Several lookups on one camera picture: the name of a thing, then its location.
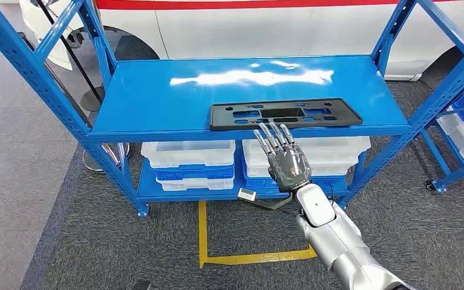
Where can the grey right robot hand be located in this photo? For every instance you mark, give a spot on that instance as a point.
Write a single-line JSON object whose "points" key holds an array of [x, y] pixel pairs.
{"points": [[290, 168]]}

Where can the black plastic frame part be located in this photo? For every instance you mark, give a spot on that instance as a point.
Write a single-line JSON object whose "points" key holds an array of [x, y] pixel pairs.
{"points": [[224, 120]]}

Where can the blue shelf rack with casters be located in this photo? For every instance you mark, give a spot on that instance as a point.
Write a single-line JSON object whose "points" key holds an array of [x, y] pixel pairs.
{"points": [[432, 157]]}

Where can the blue steel shelf rack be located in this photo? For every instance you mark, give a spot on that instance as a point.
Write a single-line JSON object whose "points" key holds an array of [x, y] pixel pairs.
{"points": [[156, 104]]}

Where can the yellow floor tape square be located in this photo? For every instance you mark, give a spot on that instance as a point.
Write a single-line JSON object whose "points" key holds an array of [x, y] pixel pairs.
{"points": [[202, 240]]}

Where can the white car with red stripe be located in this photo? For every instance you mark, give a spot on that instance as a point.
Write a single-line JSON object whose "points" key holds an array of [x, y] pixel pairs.
{"points": [[256, 32]]}

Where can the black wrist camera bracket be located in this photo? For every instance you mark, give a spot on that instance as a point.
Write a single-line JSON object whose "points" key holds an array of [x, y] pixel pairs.
{"points": [[274, 207]]}

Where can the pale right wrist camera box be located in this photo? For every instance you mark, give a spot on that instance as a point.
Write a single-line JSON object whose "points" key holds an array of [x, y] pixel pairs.
{"points": [[246, 195]]}

